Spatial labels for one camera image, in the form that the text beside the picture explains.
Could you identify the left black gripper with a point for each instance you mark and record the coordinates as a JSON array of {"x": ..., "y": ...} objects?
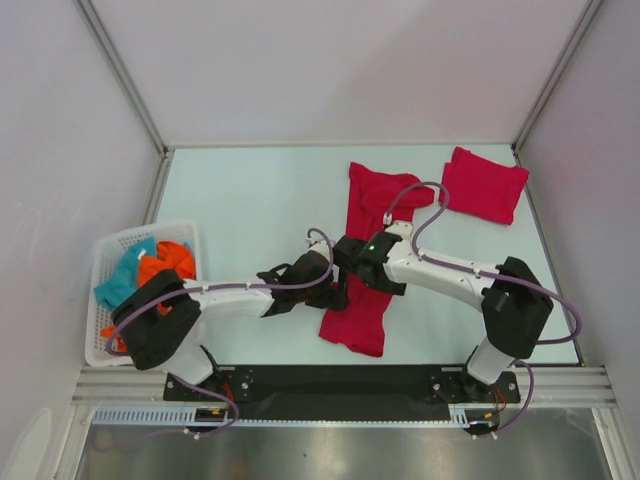
[{"x": 333, "y": 299}]

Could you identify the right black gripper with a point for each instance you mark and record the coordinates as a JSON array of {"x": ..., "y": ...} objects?
[{"x": 396, "y": 288}]

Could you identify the magenta t shirt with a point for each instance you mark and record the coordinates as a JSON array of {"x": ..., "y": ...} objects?
[
  {"x": 481, "y": 188},
  {"x": 359, "y": 327}
]

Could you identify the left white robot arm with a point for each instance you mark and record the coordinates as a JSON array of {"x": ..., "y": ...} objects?
[{"x": 193, "y": 360}]

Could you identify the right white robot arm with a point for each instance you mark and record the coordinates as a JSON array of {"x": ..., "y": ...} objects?
[{"x": 513, "y": 305}]

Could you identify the folded magenta t shirt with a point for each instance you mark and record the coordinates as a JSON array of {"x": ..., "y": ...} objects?
[{"x": 481, "y": 188}]

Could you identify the orange t shirt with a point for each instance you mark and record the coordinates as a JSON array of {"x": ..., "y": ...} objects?
[{"x": 165, "y": 326}]

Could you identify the teal t shirt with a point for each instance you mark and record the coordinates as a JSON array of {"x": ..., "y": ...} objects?
[{"x": 139, "y": 264}]

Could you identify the white plastic laundry basket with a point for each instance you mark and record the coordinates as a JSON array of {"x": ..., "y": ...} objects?
[{"x": 99, "y": 352}]

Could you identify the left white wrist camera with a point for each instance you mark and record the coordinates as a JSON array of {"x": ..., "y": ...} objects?
[{"x": 320, "y": 246}]

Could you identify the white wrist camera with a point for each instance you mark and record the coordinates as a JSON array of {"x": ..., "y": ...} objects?
[
  {"x": 320, "y": 246},
  {"x": 401, "y": 228}
]

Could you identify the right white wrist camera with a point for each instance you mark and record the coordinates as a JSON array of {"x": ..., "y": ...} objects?
[{"x": 401, "y": 228}]

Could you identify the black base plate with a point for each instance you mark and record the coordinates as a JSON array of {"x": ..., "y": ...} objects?
[{"x": 353, "y": 387}]

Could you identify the grey slotted cable duct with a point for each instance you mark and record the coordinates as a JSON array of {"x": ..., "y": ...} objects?
[{"x": 447, "y": 416}]

